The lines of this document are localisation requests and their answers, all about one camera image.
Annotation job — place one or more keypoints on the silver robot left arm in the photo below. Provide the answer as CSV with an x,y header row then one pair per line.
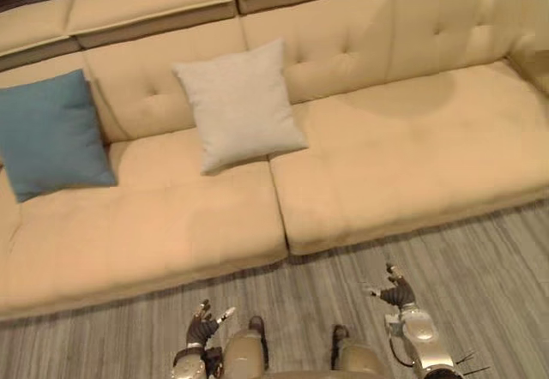
x,y
188,362

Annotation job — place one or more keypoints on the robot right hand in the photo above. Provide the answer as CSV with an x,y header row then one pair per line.
x,y
396,292

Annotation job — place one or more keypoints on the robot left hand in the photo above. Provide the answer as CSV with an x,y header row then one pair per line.
x,y
201,326

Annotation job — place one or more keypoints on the blue square cushion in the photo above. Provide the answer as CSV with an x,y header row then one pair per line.
x,y
47,135

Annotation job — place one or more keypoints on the silver robot left leg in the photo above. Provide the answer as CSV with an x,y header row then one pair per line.
x,y
246,349

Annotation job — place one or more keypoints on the light grey square cushion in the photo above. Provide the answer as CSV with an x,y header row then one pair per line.
x,y
240,106

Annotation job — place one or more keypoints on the beige fabric sofa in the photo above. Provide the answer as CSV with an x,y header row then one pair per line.
x,y
274,139

